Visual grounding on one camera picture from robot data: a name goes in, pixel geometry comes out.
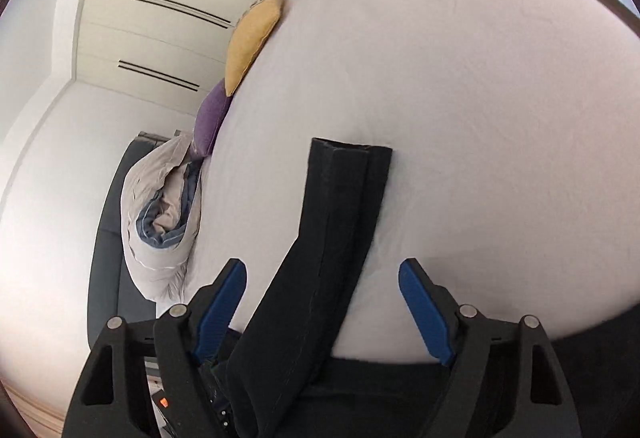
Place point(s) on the cream wardrobe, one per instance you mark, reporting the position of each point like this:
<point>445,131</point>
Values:
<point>150,42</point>

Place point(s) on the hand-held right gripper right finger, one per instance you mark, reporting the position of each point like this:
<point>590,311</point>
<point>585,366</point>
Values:
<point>425,313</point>

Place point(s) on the purple pillow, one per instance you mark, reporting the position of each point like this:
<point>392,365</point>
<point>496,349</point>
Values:
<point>212,117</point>

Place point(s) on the dark grey bed headboard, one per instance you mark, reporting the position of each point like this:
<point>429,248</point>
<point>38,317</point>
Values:
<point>107,268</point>

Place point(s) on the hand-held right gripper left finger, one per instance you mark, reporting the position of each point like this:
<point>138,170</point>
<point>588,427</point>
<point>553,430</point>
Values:
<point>220,313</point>

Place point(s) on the rolled grey duvet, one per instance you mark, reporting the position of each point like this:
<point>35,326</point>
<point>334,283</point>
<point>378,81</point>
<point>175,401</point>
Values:
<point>150,268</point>

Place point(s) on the yellow pillow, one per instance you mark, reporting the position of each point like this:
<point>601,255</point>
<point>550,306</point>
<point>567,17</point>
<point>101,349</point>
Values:
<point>250,42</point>

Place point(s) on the bed with white sheet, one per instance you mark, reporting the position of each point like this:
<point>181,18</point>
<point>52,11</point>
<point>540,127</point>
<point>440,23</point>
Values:
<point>475,117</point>

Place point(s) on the black pants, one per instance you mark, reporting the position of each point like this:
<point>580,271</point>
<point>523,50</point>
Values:
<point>330,243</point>

